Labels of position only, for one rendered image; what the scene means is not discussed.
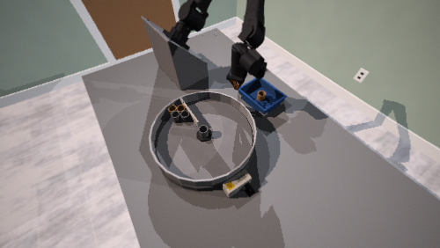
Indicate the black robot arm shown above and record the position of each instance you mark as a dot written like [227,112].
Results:
[253,31]

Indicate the bronze bushing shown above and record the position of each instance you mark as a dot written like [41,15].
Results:
[181,108]
[261,95]
[172,108]

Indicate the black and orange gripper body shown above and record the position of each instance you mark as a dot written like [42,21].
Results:
[232,74]

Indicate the grey metal ring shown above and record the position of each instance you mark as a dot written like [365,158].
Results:
[203,128]
[185,116]
[176,116]

